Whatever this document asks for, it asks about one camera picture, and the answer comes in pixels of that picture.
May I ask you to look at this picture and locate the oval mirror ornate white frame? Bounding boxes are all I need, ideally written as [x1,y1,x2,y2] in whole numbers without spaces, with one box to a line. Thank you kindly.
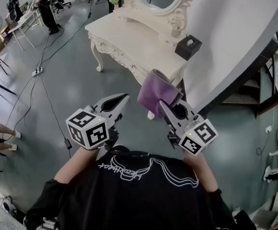
[114,0,195,46]

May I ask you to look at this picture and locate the person's right forearm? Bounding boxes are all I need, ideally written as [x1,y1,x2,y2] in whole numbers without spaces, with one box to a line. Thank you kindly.
[183,151,219,193]

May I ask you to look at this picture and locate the cardboard box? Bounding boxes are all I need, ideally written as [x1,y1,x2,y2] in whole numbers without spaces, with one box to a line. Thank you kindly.
[0,18,18,41]

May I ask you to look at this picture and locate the black floor cable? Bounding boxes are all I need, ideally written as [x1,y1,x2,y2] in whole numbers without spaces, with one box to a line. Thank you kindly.
[37,0,94,69]
[0,75,38,143]
[39,74,72,158]

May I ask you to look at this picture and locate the person's left forearm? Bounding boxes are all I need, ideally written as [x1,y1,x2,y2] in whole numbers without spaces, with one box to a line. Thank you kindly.
[54,147,99,184]

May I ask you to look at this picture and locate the white power strip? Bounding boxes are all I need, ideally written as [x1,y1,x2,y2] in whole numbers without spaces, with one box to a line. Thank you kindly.
[32,66,45,78]

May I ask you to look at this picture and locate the white dressing table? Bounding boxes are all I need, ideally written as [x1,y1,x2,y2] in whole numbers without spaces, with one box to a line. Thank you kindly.
[84,7,190,120]

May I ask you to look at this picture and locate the person's black printed t-shirt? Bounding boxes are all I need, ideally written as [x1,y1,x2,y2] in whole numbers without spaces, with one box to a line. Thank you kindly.
[23,145,257,230]

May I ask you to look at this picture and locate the white metal-frame desk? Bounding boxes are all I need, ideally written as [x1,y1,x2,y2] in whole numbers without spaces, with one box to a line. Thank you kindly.
[8,7,44,51]

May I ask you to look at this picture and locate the black tissue box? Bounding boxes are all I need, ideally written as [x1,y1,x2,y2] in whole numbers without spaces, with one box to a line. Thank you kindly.
[174,34,203,61]

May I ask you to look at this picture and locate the dark staircase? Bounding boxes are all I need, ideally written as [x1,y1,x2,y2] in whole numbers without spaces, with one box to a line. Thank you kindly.
[221,38,278,120]

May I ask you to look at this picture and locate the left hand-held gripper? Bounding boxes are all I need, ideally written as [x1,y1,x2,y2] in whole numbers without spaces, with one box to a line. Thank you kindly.
[66,93,130,153]

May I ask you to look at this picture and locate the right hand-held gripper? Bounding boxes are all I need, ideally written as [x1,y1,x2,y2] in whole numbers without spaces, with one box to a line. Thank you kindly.
[159,100,219,157]

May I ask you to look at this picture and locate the purple cloth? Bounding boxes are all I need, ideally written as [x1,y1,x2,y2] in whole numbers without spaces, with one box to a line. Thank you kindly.
[137,69,184,118]

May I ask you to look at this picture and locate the clear glass perfume bottle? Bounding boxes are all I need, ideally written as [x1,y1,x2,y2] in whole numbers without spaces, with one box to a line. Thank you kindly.
[170,17,184,38]

